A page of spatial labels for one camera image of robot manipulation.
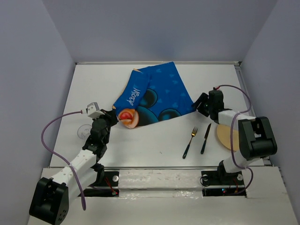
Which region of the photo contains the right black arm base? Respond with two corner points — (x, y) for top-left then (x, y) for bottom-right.
(200, 170), (246, 197)

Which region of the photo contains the gold fork dark handle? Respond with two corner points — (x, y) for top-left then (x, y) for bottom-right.
(182, 127), (198, 159)

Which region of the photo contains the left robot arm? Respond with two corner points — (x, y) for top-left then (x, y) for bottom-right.
(29, 110), (118, 225)

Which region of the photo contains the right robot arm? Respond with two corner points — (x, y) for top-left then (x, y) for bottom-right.
(192, 89), (278, 187)

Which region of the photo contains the gold knife dark handle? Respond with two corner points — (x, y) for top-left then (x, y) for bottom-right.
(200, 123), (211, 154)

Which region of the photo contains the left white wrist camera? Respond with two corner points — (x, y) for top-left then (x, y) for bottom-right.
(81, 102), (104, 119)

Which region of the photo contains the clear drinking glass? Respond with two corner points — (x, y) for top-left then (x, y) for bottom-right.
(77, 124), (92, 140)

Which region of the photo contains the blue cartoon placemat cloth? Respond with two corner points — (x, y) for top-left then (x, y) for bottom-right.
(112, 62), (194, 129)

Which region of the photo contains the tan round plate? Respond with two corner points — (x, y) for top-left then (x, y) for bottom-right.
(217, 124), (239, 151)

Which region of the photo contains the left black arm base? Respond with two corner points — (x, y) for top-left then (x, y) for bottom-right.
(83, 170), (120, 197)

